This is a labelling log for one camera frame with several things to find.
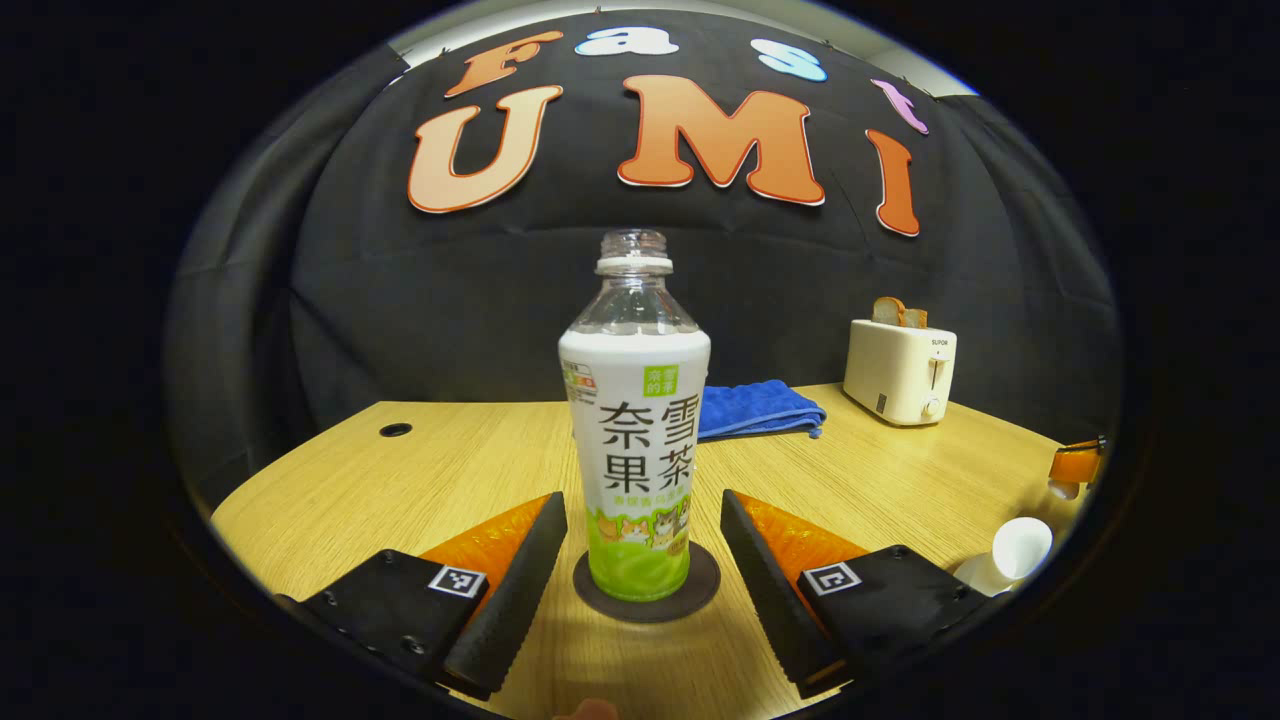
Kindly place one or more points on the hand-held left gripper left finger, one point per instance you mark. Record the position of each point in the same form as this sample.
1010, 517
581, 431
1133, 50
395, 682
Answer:
520, 600

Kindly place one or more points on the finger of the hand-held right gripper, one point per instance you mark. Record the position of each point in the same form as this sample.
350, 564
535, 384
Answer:
1075, 465

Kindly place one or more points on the cream toaster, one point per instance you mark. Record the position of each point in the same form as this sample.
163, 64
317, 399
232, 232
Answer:
900, 375

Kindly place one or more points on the toast slice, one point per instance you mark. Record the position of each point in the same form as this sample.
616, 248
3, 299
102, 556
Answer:
888, 312
916, 319

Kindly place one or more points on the blue folded towel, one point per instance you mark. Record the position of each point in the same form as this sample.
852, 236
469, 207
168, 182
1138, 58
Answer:
760, 408

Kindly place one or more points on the white teacup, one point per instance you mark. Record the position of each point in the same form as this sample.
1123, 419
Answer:
1022, 545

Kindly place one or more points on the water bottle with green label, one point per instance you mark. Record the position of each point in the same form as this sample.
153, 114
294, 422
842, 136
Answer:
635, 400

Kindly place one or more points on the black backdrop cloth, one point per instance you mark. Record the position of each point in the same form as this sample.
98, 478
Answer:
400, 300

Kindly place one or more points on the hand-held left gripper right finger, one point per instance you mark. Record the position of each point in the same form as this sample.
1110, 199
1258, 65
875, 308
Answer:
765, 600

